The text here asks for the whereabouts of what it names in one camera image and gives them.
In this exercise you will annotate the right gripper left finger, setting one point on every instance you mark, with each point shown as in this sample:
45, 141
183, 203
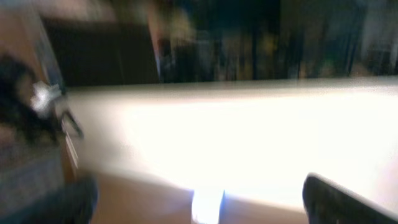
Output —
74, 203

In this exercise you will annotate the cream tube gold cap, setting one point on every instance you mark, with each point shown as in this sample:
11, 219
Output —
206, 206

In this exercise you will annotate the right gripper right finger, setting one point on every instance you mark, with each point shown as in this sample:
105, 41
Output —
327, 202

